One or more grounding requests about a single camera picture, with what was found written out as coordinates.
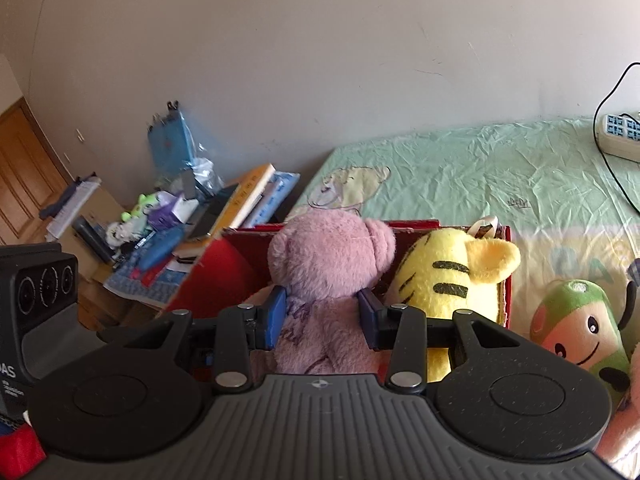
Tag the blue plastic file bag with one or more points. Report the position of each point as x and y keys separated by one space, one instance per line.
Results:
x=175 y=151

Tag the pink-brown teddy bear plush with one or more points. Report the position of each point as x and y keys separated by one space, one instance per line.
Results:
x=322 y=259

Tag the purple tissue pack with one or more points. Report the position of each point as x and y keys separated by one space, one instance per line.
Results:
x=171 y=210

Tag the yellow book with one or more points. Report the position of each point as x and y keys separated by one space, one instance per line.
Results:
x=251 y=186

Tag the red cardboard box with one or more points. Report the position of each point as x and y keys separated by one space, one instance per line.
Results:
x=220 y=279

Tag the blue pencil case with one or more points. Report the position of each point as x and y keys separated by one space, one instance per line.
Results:
x=159 y=247

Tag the large white bunny plush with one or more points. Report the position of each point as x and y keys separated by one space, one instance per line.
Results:
x=619 y=446

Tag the green yellow cartoon bedsheet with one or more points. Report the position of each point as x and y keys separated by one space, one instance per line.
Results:
x=571 y=211

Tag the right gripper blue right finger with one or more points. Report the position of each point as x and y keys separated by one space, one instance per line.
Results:
x=371 y=318

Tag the green pear plush toy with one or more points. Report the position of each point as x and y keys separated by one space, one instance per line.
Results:
x=575 y=321

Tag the black cylinder bottle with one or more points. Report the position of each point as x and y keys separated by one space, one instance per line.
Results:
x=92 y=238

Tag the yellow tiger plush toy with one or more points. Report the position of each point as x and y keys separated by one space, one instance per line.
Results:
x=448 y=269

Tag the white power strip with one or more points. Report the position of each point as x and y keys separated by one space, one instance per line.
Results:
x=619 y=135

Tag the smartphone on books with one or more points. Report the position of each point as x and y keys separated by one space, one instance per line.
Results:
x=212 y=212

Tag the blue book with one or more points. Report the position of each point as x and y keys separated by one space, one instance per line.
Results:
x=279 y=187

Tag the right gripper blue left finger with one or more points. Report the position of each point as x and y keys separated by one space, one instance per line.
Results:
x=272 y=315

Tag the wooden door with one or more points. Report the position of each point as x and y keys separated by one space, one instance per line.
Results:
x=31 y=176

